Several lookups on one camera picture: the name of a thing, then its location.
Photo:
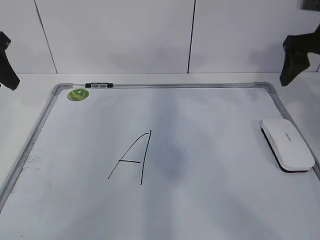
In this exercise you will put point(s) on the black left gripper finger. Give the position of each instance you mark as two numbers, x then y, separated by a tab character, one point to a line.
8	77

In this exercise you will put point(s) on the white eraser with black felt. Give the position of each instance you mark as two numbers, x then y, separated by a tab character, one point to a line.
290	149

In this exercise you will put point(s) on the white board with grey frame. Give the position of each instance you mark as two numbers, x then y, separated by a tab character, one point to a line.
158	162

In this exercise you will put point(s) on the black and grey frame clip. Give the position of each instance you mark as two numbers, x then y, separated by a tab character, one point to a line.
99	85

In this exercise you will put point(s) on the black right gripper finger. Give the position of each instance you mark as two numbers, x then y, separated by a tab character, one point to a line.
296	49

